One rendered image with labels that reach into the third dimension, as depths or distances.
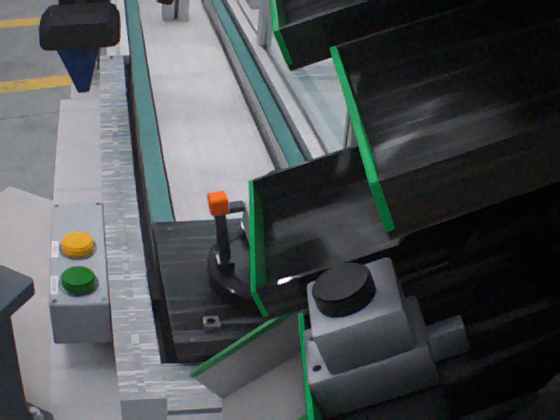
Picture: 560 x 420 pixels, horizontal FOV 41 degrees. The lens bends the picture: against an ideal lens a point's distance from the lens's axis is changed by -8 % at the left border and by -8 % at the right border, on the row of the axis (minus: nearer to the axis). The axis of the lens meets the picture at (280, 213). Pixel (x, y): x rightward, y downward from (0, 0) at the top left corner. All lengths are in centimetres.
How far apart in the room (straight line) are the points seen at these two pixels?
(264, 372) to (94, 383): 28
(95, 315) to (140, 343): 8
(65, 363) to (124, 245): 16
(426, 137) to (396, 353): 12
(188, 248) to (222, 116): 47
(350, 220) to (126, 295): 39
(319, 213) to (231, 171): 65
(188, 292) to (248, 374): 20
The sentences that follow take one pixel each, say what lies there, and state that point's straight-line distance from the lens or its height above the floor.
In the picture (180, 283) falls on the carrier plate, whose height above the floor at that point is 97.
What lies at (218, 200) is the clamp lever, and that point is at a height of 107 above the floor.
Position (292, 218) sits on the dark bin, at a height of 120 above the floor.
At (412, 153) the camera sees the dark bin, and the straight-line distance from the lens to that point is 31.
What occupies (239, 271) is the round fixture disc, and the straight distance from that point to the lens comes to 86.
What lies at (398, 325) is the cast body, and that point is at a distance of 38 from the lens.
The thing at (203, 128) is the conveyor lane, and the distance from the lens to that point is 131.
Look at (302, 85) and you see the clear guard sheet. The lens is 130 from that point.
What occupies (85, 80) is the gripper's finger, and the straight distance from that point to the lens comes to 68.
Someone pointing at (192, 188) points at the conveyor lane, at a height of 92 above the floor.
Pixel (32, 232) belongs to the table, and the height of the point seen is 86.
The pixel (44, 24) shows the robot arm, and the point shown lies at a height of 131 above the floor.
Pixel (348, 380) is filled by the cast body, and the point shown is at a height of 122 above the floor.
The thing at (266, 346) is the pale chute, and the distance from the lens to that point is 66.
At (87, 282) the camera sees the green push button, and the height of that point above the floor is 97.
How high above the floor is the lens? 149
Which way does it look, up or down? 32 degrees down
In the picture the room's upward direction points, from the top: 6 degrees clockwise
